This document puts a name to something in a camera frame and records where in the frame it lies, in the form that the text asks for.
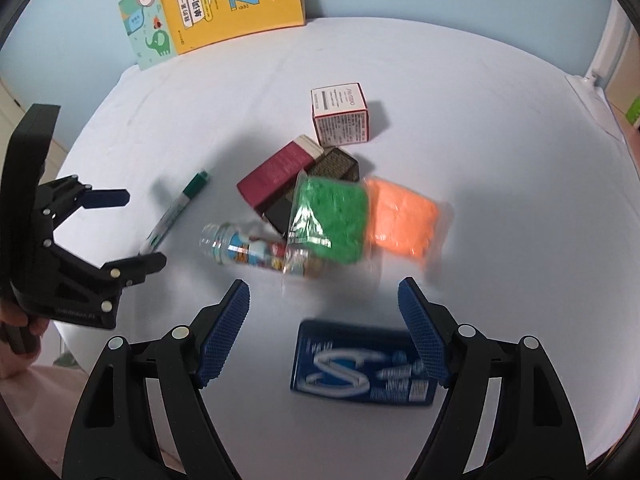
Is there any white red-edged small box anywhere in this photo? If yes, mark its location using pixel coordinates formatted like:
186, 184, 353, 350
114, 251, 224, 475
310, 82, 370, 148

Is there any teal elephant book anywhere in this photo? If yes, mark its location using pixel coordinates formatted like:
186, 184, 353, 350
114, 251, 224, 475
118, 0, 177, 70

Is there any blue gum package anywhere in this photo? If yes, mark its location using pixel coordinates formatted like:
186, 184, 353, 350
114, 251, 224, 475
290, 318, 437, 408

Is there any person's left hand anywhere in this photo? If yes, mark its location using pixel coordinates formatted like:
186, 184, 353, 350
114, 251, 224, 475
0, 301, 51, 380

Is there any clear candy tube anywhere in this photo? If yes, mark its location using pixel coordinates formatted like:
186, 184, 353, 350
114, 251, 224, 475
200, 223, 326, 278

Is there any white desk lamp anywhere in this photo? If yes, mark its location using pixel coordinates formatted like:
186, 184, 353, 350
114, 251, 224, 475
566, 0, 628, 141

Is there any green white marker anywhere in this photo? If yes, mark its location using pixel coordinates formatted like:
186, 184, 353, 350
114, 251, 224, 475
138, 170, 209, 256

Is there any maroon rectangular box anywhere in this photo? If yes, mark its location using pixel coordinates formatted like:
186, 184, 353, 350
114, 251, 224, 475
236, 136, 324, 214

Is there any orange clay bag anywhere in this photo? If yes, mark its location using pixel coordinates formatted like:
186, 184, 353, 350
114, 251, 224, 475
363, 177, 454, 271

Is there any black rectangular box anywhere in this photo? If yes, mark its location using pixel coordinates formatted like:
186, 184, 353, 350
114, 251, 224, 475
262, 148, 360, 238

